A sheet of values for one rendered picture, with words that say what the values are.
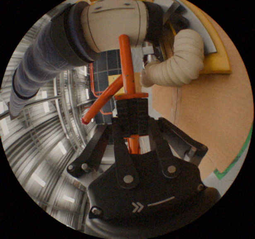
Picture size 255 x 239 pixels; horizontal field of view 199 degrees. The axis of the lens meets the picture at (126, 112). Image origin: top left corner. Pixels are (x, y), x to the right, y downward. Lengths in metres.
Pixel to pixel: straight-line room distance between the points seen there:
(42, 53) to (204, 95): 0.34
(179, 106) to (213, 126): 0.11
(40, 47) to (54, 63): 0.06
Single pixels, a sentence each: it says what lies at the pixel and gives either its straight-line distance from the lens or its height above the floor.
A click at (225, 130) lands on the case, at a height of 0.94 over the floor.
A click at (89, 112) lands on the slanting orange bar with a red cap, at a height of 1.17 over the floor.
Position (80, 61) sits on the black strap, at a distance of 0.20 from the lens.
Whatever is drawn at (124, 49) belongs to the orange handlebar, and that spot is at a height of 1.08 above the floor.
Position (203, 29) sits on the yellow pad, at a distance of 0.15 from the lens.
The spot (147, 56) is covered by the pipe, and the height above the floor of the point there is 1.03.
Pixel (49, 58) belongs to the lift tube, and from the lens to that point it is 0.22.
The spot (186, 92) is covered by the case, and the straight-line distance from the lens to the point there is 0.20.
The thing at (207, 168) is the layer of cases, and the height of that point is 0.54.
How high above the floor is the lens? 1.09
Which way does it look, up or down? level
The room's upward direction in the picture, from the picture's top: 96 degrees counter-clockwise
